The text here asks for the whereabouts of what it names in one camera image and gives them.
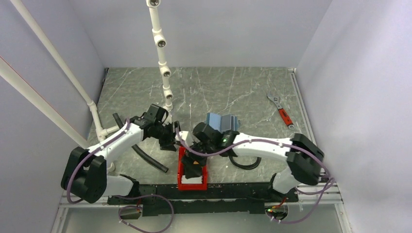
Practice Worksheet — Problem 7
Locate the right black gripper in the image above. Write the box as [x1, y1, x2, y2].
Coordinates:
[181, 137, 215, 179]

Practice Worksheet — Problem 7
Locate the blue card holder wallet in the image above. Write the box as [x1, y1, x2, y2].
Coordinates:
[206, 113, 240, 133]

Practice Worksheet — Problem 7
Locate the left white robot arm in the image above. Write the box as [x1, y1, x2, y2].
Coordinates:
[61, 104, 180, 204]

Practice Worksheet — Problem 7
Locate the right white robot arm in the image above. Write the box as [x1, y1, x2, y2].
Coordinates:
[175, 122, 326, 201]

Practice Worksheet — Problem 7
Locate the white card stack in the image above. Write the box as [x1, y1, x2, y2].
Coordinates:
[181, 175, 203, 184]

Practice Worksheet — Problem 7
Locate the red plastic bin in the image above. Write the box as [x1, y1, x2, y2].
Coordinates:
[177, 147, 208, 191]

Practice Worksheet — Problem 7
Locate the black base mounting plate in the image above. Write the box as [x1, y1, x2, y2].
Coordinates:
[107, 182, 299, 216]

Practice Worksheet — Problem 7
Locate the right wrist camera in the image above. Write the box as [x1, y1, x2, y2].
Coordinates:
[175, 131, 195, 146]

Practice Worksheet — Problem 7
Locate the black corrugated hose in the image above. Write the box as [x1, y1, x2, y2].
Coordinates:
[112, 112, 169, 174]

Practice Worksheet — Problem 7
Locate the coiled black cable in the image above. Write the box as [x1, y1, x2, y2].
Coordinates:
[229, 155, 262, 170]

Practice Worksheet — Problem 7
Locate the red handled adjustable wrench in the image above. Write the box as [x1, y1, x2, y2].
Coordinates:
[267, 93, 295, 130]

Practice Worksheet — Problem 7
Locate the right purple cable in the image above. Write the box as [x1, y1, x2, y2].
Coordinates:
[174, 128, 335, 225]

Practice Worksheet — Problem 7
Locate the aluminium rail frame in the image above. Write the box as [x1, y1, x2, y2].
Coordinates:
[51, 67, 351, 233]

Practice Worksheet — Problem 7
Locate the white PVC pipe frame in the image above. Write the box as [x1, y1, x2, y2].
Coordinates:
[0, 0, 174, 172]

